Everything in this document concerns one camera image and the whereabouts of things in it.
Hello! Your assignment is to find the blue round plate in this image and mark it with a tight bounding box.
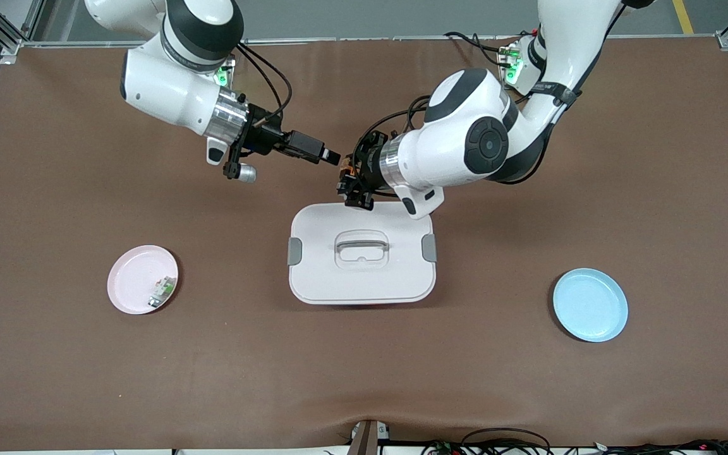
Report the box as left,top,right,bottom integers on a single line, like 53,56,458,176
552,268,629,343

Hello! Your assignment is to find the black left arm base cable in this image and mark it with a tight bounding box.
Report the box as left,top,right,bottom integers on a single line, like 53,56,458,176
443,30,516,67

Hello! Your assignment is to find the brown table cover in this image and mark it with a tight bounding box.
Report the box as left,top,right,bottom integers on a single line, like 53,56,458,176
0,38,728,452

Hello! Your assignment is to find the metal table edge rail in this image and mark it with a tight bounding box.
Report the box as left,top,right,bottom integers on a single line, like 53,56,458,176
20,36,722,47

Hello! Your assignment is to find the tangled cable bundle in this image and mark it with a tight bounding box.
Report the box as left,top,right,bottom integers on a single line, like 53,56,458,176
424,439,728,455

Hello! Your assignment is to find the grey box handle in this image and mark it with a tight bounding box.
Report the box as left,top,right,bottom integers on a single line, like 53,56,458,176
335,237,390,270

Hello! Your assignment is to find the black looped cable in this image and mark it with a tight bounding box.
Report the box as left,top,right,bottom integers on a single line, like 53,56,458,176
462,428,551,455

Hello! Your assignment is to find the white lidded storage box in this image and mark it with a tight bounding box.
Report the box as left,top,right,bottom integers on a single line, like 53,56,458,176
287,202,438,306

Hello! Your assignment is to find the pink round plate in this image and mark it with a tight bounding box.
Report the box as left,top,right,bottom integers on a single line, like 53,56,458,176
107,245,179,315

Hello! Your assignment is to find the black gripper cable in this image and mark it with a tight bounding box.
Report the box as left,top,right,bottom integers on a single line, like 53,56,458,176
351,95,431,155
234,41,293,128

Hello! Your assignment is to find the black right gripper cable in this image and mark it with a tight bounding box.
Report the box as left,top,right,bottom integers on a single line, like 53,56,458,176
234,41,293,128

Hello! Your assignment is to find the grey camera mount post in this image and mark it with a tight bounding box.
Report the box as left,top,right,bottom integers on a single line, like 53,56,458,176
346,419,391,455

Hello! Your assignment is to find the green push-button switch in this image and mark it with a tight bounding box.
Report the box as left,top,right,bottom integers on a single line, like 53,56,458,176
148,276,177,309

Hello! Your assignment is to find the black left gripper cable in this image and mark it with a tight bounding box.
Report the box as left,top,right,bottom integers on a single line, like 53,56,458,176
351,95,431,155

